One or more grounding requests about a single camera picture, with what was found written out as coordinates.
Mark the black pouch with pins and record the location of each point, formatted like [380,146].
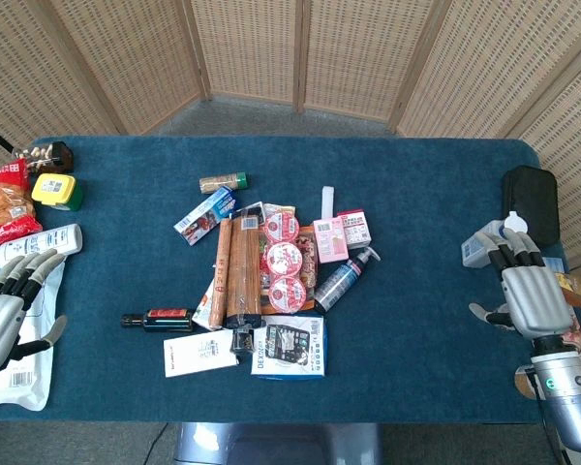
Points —
[532,203]

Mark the yellow lid green container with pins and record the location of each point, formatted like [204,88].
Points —
[58,191]

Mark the white tube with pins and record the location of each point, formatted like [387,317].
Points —
[327,201]

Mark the yellow snack packet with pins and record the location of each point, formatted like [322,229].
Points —
[573,288]

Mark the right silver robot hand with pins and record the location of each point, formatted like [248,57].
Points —
[532,295]

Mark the white box with organizer print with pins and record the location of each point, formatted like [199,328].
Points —
[289,345]

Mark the wooden folding screen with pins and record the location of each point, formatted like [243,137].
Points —
[290,58]

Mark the red lidded cup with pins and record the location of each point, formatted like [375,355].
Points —
[287,293]
[282,227]
[284,259]

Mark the snack tray with nuts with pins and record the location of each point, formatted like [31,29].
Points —
[310,261]

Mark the brown biscuit tube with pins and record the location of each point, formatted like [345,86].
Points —
[244,271]

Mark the white cardboard box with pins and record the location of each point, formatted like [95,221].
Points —
[199,352]

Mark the black glass bottle red label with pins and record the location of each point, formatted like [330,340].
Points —
[167,319]

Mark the small dark glass jar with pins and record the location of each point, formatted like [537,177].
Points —
[242,341]

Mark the light blue packet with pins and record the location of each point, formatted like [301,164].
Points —
[552,265]

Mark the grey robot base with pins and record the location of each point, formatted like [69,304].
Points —
[276,443]

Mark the white lotion bottle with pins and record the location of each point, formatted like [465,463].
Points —
[34,244]

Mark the pink box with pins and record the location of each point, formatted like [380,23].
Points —
[330,239]

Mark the white and red small box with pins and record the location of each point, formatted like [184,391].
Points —
[354,227]

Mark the white plastic mailer bag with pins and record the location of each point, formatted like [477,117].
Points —
[31,349]

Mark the blue and white carton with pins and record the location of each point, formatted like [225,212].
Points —
[205,215]

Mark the orange and white carton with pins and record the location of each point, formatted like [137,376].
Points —
[204,310]

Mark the dark small packet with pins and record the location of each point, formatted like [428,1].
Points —
[252,210]

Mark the grey pump spray bottle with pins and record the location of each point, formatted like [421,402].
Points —
[341,281]

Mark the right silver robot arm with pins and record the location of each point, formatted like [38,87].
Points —
[566,387]

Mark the clear bag of nuts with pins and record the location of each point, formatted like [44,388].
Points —
[46,157]

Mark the red snack bag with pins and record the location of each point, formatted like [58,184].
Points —
[7,203]

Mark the spice jar green cap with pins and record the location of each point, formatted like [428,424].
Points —
[223,183]

